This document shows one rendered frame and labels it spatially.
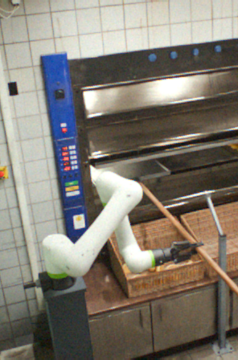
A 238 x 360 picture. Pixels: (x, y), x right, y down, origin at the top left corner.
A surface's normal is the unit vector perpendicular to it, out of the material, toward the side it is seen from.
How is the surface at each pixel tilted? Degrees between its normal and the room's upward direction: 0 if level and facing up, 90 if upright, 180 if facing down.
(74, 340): 90
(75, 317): 90
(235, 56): 90
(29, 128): 90
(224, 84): 70
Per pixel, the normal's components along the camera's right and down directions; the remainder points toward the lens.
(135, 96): 0.25, 0.02
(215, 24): 0.29, 0.36
